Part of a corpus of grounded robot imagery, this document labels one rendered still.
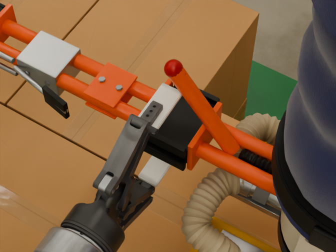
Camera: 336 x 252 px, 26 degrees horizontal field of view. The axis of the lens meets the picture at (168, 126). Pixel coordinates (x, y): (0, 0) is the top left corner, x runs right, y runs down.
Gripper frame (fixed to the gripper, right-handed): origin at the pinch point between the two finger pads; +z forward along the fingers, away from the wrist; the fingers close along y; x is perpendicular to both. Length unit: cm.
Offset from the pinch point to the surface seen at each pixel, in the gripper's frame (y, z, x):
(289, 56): 120, 114, -18
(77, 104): 66, 31, -44
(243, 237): 11.1, -4.6, 14.8
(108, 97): -1.3, -1.1, -8.8
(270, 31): 120, 121, -29
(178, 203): 25.2, 1.7, 0.9
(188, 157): -0.1, -3.2, 4.9
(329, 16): -40.8, -8.7, 19.0
